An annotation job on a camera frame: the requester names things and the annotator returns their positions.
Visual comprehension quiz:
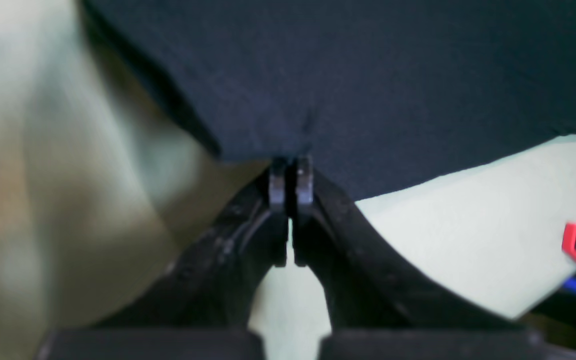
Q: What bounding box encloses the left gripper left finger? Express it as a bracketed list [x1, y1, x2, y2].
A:
[94, 159, 289, 330]

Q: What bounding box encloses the dark navy T-shirt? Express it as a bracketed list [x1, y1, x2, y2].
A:
[83, 0, 576, 200]

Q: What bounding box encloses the light green table cloth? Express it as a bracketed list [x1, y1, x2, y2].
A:
[0, 0, 576, 360]

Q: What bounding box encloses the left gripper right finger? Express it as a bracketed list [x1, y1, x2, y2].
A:
[293, 157, 521, 331]

